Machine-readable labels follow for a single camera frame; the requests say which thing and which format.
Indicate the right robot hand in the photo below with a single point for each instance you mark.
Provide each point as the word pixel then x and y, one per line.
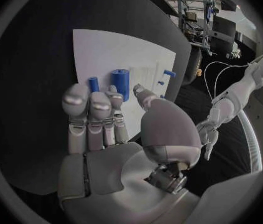
pixel 103 171

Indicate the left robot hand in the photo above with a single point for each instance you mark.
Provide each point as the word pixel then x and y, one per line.
pixel 209 134

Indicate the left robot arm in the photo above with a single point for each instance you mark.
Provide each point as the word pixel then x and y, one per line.
pixel 243 86

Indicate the white task board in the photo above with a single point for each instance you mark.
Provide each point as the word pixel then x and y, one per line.
pixel 112 54

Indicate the blue peg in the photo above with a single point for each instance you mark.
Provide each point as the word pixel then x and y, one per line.
pixel 160 83
pixel 162 96
pixel 169 73

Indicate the small blue cylinder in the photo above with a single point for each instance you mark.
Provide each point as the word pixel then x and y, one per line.
pixel 94 84

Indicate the large blue cylinder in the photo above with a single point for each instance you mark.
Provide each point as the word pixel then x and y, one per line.
pixel 121 82

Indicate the black monitor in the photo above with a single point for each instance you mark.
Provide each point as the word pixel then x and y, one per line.
pixel 224 31

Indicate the metal frame rack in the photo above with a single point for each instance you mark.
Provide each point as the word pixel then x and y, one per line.
pixel 191 22

